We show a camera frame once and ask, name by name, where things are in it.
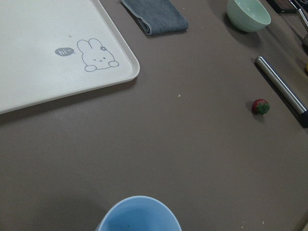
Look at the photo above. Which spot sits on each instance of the mint green bowl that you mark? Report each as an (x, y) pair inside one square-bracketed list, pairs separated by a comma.
[(247, 15)]

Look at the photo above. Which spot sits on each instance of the red strawberry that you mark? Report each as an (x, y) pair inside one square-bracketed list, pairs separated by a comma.
[(260, 106)]

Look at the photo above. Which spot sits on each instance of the light blue cup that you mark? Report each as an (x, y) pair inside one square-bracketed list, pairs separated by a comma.
[(139, 213)]

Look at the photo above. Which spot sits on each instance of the steel muddler black tip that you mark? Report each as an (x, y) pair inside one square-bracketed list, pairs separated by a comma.
[(283, 89)]

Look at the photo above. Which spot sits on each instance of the cream rabbit tray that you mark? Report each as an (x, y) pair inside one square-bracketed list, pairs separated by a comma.
[(50, 49)]

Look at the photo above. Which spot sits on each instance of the grey folded cloth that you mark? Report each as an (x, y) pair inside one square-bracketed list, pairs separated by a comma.
[(156, 16)]

